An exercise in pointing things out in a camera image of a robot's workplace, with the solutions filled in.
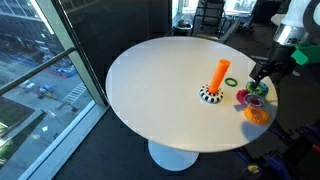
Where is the black round side table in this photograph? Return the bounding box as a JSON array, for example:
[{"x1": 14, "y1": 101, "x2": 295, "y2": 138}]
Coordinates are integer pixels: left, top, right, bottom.
[{"x1": 172, "y1": 18, "x2": 194, "y2": 37}]

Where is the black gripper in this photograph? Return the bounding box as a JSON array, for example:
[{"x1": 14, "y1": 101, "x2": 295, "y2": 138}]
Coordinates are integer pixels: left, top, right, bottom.
[{"x1": 249, "y1": 44, "x2": 298, "y2": 90}]

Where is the orange textured ring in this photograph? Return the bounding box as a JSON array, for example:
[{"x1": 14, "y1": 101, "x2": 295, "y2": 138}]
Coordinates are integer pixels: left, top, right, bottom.
[{"x1": 243, "y1": 105, "x2": 270, "y2": 126}]

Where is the white desk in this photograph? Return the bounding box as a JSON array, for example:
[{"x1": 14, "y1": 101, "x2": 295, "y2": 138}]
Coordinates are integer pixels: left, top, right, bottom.
[{"x1": 270, "y1": 13, "x2": 288, "y2": 27}]

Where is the orange peg striped ring holder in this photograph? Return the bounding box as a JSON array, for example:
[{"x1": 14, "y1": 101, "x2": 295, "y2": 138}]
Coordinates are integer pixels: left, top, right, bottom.
[{"x1": 198, "y1": 59, "x2": 232, "y2": 105}]

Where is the red pink ring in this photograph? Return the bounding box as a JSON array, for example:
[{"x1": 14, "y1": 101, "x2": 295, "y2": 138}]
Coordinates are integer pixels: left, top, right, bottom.
[{"x1": 235, "y1": 88, "x2": 254, "y2": 105}]

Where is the yellow black label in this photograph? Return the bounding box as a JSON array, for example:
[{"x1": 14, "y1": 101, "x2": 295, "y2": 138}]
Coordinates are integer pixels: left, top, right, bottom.
[{"x1": 247, "y1": 164, "x2": 262, "y2": 175}]

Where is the blue black bar clamp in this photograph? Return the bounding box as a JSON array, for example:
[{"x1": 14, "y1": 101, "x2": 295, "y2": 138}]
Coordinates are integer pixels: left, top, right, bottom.
[
  {"x1": 265, "y1": 155, "x2": 292, "y2": 180},
  {"x1": 303, "y1": 124, "x2": 320, "y2": 155}
]

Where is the dark metal window railing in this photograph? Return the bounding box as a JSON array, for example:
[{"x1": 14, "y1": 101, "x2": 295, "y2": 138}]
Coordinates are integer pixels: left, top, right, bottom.
[{"x1": 0, "y1": 47, "x2": 77, "y2": 97}]

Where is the small green ring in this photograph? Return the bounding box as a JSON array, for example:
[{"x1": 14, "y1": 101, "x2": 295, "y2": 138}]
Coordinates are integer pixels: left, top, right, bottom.
[{"x1": 224, "y1": 77, "x2": 239, "y2": 88}]

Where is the black office chair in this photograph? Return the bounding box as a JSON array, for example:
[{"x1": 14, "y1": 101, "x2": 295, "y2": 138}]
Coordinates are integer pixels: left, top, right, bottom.
[{"x1": 191, "y1": 0, "x2": 228, "y2": 38}]

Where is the green wrist camera box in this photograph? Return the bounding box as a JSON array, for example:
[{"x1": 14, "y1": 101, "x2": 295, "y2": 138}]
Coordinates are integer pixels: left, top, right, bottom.
[{"x1": 290, "y1": 44, "x2": 320, "y2": 66}]

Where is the teal and yellow ring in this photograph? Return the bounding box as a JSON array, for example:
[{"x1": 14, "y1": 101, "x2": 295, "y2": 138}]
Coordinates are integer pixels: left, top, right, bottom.
[{"x1": 245, "y1": 80, "x2": 269, "y2": 98}]

